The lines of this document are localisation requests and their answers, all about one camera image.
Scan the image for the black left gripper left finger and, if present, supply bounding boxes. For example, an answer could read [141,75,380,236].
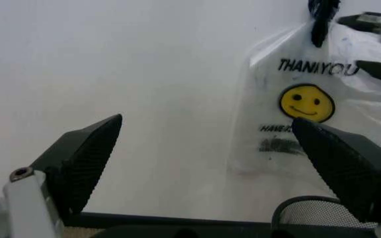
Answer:
[3,113,124,238]

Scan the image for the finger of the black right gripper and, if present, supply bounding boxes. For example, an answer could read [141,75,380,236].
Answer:
[336,5,381,52]
[355,60,381,90]

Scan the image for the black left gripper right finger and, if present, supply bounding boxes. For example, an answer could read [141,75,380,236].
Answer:
[291,118,381,238]

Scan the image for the black mesh trash bin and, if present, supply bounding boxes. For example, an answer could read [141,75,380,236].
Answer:
[271,195,381,230]

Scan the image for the clear smiley thank-you plastic bag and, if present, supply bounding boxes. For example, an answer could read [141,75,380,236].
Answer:
[228,19,381,177]

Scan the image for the black baseboard strip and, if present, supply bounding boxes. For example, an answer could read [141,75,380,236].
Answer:
[63,211,275,228]

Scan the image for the black wall hook strap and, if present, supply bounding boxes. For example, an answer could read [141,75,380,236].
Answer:
[306,0,344,48]

